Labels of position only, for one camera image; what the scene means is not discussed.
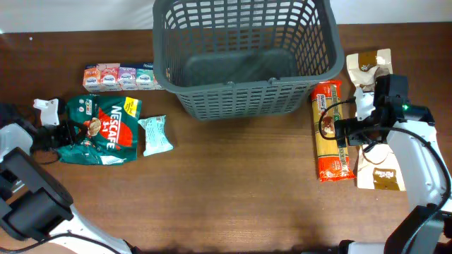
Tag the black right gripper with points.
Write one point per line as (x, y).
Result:
(353, 137)

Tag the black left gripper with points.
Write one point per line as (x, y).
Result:
(72, 135)

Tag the beige mushroom snack pouch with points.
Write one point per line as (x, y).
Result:
(365, 67)

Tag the green Nescafe coffee bag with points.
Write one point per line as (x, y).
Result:
(112, 130)

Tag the glutinous rice bag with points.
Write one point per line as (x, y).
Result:
(378, 169)

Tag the row of tissue packets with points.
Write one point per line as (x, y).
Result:
(112, 77)

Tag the mint green packet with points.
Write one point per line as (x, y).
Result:
(155, 138)

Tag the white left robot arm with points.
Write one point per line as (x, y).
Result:
(34, 205)

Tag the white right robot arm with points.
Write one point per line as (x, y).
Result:
(412, 139)

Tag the San Remo spaghetti packet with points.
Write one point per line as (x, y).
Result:
(332, 161)

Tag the grey plastic lattice basket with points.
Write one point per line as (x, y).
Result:
(225, 59)

